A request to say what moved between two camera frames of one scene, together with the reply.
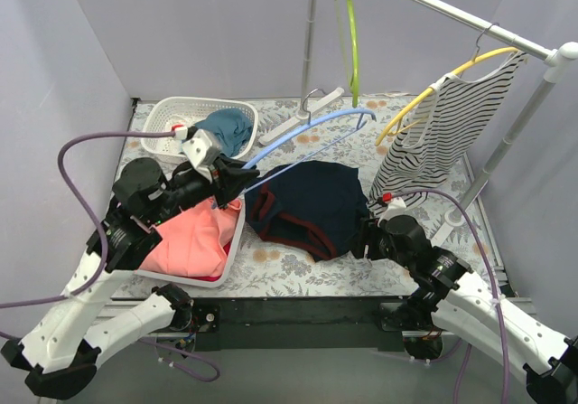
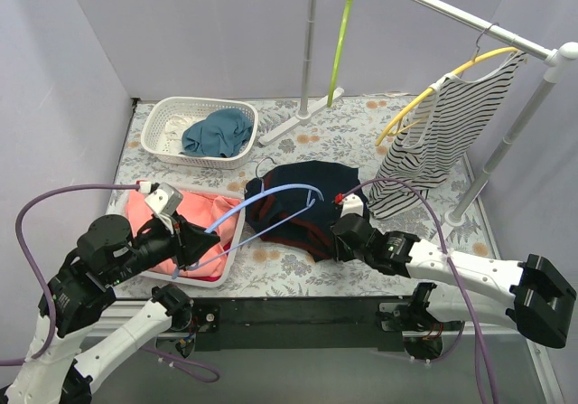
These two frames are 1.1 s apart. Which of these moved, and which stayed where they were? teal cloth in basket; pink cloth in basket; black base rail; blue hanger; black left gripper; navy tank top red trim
Moved: blue hanger; black left gripper
Stayed: navy tank top red trim; teal cloth in basket; pink cloth in basket; black base rail
